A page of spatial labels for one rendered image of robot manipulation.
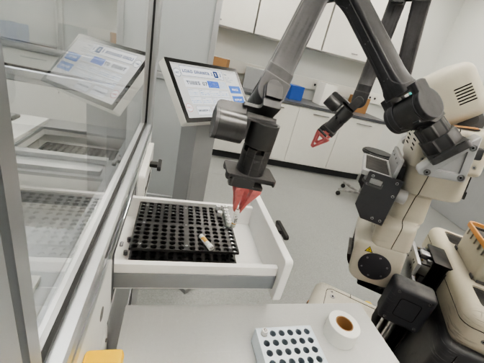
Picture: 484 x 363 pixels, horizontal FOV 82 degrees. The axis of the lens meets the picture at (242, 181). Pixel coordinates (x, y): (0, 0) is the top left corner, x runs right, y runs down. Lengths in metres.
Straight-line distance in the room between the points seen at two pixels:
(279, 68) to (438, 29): 4.74
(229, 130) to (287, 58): 0.21
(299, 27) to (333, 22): 3.43
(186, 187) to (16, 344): 1.45
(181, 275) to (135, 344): 0.15
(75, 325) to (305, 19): 0.67
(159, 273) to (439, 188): 0.83
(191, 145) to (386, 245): 1.03
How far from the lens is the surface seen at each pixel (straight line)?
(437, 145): 0.81
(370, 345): 0.78
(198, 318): 0.66
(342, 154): 4.10
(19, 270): 0.20
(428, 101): 0.78
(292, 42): 0.65
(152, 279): 0.58
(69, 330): 0.36
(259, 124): 0.51
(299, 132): 3.77
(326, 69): 4.49
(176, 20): 2.22
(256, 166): 0.53
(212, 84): 1.51
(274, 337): 0.63
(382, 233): 1.04
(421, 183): 1.01
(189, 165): 1.57
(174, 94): 1.32
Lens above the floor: 1.28
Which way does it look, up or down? 24 degrees down
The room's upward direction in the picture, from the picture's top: 14 degrees clockwise
